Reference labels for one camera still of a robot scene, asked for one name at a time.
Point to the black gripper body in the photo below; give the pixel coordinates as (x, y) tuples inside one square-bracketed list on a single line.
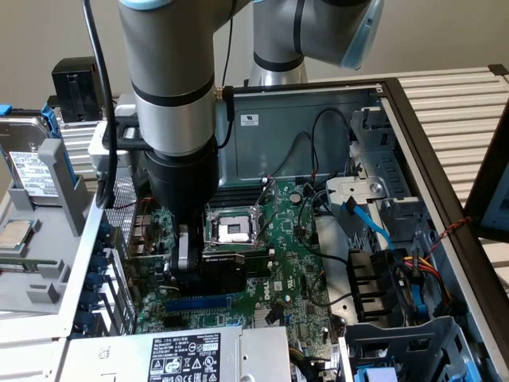
[(183, 183)]

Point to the green GPU card black cooler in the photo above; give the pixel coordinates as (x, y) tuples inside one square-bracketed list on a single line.
[(222, 274)]

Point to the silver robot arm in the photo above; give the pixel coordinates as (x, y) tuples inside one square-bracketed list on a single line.
[(167, 59)]

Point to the thin metal locking lever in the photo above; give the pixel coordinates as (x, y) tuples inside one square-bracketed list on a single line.
[(222, 242)]

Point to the CPU socket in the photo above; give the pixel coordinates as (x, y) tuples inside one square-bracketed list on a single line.
[(232, 231)]

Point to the blue expansion slot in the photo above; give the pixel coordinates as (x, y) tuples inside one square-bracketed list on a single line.
[(199, 304)]

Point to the short black expansion slot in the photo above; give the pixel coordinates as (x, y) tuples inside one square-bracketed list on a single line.
[(175, 322)]

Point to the metal socket cover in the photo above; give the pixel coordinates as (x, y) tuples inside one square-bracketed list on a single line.
[(258, 211)]

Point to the blue card retention clip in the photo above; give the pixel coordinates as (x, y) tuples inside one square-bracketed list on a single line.
[(98, 263), (88, 301), (83, 320), (94, 280), (106, 232)]

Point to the silver chipset heatsink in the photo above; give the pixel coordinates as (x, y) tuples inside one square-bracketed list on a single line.
[(258, 320)]

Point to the green motherboard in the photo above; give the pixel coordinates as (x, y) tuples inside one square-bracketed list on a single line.
[(286, 238)]

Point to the grey power supply unit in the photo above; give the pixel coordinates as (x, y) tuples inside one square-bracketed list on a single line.
[(179, 358)]

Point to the round coin battery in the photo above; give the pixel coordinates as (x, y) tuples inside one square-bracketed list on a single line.
[(295, 197)]

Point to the open metal PC case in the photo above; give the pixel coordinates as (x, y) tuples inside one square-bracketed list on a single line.
[(298, 139)]

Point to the grey plastic parts rack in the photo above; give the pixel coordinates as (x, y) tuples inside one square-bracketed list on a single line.
[(59, 179)]

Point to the black box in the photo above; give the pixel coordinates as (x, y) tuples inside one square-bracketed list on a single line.
[(73, 91)]

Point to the blue plastic disk caddy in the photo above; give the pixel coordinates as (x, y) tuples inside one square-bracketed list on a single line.
[(49, 119)]

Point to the silver hard disk white label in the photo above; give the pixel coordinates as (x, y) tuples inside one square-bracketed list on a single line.
[(28, 175)]

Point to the silver CPU chip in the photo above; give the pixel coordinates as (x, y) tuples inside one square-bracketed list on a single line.
[(14, 235)]

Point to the metal disk bay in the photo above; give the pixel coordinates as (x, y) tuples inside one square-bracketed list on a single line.
[(358, 191)]

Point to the black plastic fan shroud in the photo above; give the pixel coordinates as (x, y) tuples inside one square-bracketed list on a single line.
[(366, 278)]

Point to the metal drive cage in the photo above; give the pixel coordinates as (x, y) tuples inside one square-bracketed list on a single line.
[(397, 338)]

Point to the blue plastic latch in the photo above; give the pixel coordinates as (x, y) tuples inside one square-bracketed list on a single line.
[(419, 302)]

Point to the dark framed panel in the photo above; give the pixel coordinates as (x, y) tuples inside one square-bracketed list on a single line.
[(477, 199)]

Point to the black plastic end cap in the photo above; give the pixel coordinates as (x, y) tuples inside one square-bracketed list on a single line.
[(499, 69)]

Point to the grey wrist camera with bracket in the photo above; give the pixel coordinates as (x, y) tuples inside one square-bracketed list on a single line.
[(103, 147)]

